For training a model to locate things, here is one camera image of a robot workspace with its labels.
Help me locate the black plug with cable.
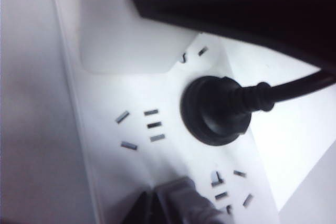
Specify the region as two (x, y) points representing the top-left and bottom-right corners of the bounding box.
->
(180, 70), (336, 147)

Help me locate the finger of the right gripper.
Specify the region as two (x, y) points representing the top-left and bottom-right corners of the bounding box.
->
(130, 0), (336, 78)

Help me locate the white power strip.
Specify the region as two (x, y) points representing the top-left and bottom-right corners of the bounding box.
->
(49, 0), (280, 224)
(0, 0), (336, 224)

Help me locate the white charger block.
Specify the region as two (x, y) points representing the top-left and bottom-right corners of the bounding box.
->
(76, 0), (203, 75)

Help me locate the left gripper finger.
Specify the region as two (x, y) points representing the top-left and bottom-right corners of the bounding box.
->
(123, 191), (158, 224)

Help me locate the white plug with cable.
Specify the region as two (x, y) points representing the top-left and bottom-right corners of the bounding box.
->
(154, 176), (229, 224)

